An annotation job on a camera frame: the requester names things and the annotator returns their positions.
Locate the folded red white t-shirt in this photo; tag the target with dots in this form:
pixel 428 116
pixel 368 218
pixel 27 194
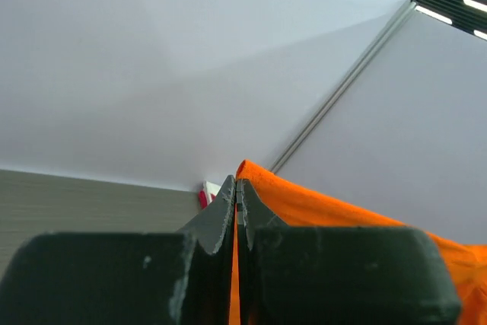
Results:
pixel 207 193

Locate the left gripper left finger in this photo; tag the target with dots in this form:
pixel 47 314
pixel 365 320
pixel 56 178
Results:
pixel 182 277

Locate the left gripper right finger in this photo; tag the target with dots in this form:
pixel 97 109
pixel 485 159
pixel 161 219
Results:
pixel 337 275

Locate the right aluminium corner post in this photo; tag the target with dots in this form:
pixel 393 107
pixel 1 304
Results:
pixel 399 18

